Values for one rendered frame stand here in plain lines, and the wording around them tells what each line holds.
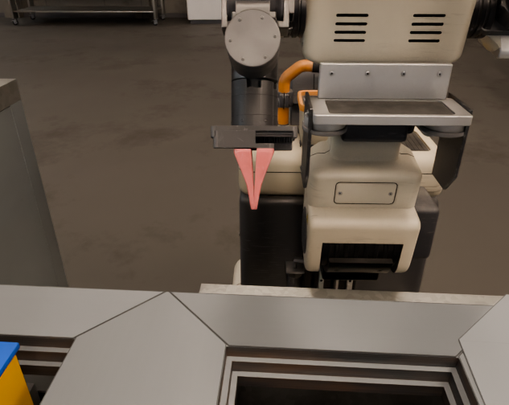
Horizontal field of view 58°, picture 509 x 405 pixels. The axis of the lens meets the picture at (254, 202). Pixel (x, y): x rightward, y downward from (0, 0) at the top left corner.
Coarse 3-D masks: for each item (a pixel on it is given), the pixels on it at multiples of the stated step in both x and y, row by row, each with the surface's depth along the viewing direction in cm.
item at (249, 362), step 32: (32, 352) 55; (64, 352) 55; (256, 352) 54; (288, 352) 53; (320, 352) 53; (352, 352) 53; (224, 384) 51; (256, 384) 54; (288, 384) 54; (320, 384) 53; (352, 384) 53; (384, 384) 53; (416, 384) 53; (448, 384) 53
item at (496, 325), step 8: (488, 312) 58; (496, 312) 58; (504, 312) 58; (480, 320) 57; (488, 320) 57; (496, 320) 57; (504, 320) 57; (472, 328) 56; (480, 328) 56; (488, 328) 56; (496, 328) 56; (504, 328) 56; (464, 336) 54; (472, 336) 54; (480, 336) 54; (488, 336) 54; (496, 336) 54; (504, 336) 54
